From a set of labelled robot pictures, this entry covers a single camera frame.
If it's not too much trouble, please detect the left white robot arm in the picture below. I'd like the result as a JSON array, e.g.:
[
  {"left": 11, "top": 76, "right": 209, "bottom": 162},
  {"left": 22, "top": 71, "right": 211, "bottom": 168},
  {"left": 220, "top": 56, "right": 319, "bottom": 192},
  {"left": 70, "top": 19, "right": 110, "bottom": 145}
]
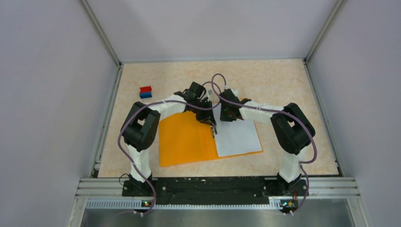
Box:
[{"left": 119, "top": 82, "right": 217, "bottom": 195}]

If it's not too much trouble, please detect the white paper sheets stack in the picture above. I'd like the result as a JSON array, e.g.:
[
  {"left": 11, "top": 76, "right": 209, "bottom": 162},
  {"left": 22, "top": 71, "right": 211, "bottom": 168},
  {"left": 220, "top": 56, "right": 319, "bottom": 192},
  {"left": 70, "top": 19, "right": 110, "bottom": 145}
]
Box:
[{"left": 212, "top": 104, "right": 263, "bottom": 158}]

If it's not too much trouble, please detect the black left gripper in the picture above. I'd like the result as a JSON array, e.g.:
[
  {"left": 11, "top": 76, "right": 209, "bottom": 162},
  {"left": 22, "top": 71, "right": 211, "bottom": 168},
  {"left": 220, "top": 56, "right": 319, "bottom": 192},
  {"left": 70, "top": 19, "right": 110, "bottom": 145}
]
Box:
[{"left": 191, "top": 99, "right": 216, "bottom": 126}]

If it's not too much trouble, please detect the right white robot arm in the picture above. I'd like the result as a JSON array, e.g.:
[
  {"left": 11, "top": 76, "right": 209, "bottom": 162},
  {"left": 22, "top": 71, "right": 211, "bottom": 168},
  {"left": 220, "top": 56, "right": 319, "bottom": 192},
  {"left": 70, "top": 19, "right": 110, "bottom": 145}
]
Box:
[{"left": 218, "top": 89, "right": 317, "bottom": 195}]

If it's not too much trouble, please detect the white slotted cable duct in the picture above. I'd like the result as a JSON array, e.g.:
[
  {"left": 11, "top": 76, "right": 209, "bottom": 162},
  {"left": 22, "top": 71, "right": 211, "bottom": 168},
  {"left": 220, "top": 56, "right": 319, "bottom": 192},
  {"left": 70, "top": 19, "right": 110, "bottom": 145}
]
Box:
[{"left": 86, "top": 199, "right": 283, "bottom": 210}]

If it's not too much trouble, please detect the silver metal folder clip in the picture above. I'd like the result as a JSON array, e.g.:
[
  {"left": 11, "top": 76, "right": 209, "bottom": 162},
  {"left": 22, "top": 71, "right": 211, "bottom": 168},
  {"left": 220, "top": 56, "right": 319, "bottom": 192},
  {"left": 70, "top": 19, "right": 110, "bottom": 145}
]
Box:
[{"left": 210, "top": 124, "right": 217, "bottom": 137}]

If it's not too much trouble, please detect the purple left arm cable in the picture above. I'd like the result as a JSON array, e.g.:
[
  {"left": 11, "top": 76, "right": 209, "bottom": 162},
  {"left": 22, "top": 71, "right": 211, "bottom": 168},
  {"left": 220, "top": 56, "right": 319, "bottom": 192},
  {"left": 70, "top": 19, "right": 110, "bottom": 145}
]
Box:
[{"left": 117, "top": 81, "right": 221, "bottom": 217}]

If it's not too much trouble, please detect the orange clip file folder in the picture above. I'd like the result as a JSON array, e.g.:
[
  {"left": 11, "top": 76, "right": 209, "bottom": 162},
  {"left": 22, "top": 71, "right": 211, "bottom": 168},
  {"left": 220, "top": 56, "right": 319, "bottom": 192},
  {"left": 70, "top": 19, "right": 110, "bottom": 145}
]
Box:
[{"left": 158, "top": 98, "right": 264, "bottom": 167}]

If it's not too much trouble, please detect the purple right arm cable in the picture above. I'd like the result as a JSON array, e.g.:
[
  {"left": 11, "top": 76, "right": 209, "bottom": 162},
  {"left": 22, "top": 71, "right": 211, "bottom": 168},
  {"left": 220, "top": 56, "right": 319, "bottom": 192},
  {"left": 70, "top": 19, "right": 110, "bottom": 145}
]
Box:
[{"left": 210, "top": 73, "right": 318, "bottom": 215}]

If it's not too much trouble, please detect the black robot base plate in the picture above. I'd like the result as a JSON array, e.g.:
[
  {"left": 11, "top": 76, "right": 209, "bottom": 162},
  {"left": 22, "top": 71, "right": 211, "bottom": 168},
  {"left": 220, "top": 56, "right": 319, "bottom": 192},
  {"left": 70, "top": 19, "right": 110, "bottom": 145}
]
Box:
[{"left": 122, "top": 176, "right": 307, "bottom": 205}]

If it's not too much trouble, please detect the red and blue toy brick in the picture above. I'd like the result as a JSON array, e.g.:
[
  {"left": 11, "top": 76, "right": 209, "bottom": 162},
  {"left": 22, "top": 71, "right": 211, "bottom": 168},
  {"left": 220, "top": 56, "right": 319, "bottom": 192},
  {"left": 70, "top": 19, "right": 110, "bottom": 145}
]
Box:
[{"left": 139, "top": 86, "right": 152, "bottom": 99}]

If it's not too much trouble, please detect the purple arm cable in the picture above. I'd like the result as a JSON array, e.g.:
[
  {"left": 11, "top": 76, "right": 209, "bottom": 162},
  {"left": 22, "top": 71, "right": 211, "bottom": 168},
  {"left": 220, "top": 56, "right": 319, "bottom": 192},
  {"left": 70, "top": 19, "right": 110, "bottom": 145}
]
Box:
[
  {"left": 117, "top": 81, "right": 221, "bottom": 217},
  {"left": 210, "top": 73, "right": 318, "bottom": 215}
]

